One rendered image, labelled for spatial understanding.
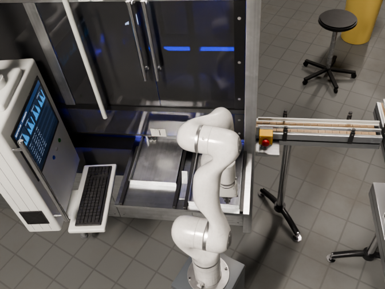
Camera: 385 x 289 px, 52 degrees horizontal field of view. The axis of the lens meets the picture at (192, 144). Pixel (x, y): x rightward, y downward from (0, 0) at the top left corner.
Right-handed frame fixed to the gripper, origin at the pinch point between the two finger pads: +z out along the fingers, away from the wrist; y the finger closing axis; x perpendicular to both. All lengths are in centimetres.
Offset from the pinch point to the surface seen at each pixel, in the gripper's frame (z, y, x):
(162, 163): 4.3, 38.7, -24.9
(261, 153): 4.7, -16.3, -35.7
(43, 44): -66, 87, -36
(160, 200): 4.4, 34.9, -0.1
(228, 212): 4.4, -0.9, 4.4
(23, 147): -53, 80, 16
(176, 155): 4.4, 31.8, -31.3
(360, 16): 60, -113, -271
